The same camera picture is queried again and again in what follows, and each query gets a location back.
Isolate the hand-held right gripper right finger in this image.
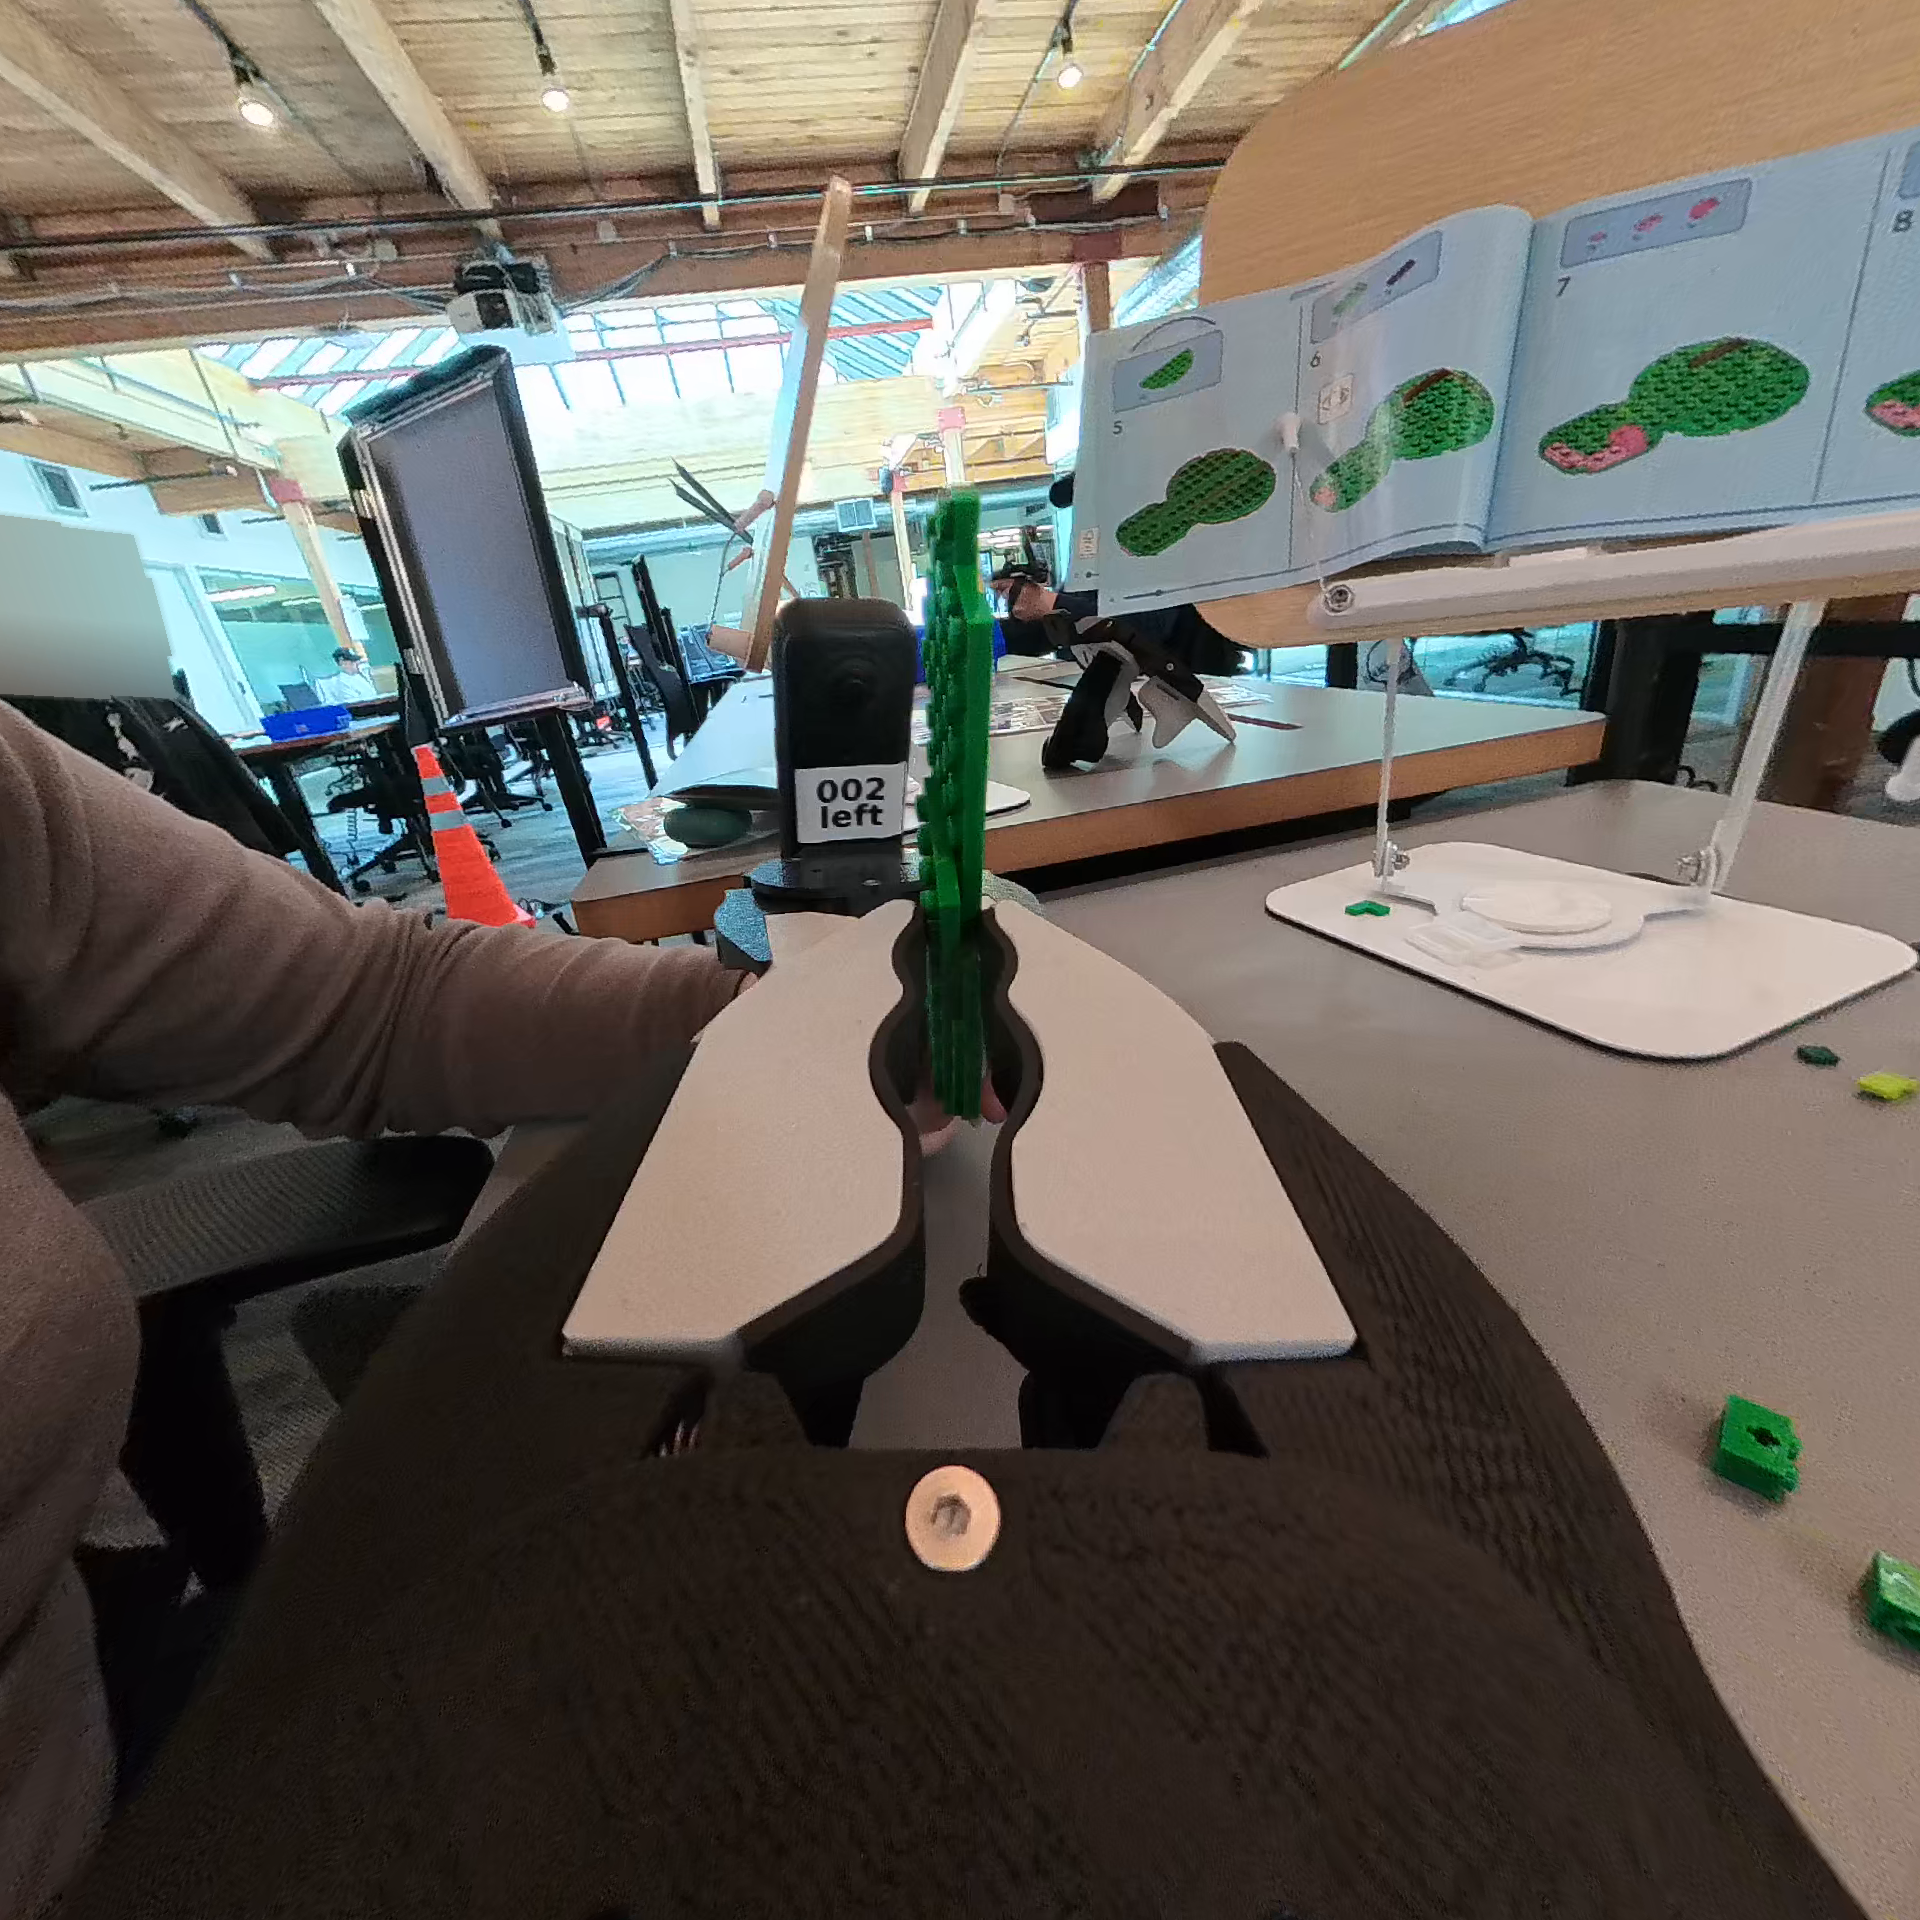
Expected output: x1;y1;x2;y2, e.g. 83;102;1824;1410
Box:
987;901;1363;1445

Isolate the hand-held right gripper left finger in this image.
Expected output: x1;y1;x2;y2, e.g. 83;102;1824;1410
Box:
561;895;934;1450

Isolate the green lego base plate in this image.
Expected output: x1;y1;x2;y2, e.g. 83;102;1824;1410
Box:
915;486;1010;1127

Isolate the person's left forearm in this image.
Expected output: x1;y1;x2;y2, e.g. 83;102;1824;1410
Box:
0;698;752;1142

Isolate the lego instruction booklet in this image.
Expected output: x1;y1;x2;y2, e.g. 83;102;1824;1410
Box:
1073;129;1920;618

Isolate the person's left hand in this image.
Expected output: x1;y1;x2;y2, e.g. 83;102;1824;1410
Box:
919;1073;1010;1157

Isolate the wooden easel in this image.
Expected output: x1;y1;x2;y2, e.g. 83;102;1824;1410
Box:
705;177;858;670

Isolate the framed display panel on stand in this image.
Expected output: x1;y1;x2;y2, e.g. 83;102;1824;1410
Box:
337;347;634;887

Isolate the orange traffic cone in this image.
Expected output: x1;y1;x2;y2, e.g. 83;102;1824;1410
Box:
411;742;535;927

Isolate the wooden edged table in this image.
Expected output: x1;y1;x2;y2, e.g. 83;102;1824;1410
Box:
569;674;1608;940

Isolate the black chair armrest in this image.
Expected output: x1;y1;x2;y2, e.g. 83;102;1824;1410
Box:
76;1132;497;1307

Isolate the white book stand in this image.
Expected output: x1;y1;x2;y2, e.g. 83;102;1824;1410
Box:
1265;509;1920;1059

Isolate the ceiling mounted device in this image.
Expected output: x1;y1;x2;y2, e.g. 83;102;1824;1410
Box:
451;259;558;335

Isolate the black office chair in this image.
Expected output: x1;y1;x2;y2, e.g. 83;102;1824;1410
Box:
0;692;348;902

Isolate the person's torso in grey sweater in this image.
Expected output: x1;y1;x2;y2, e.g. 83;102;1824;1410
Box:
0;1095;144;1920

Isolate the wooden board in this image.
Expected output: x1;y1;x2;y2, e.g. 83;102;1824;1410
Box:
1201;0;1920;649

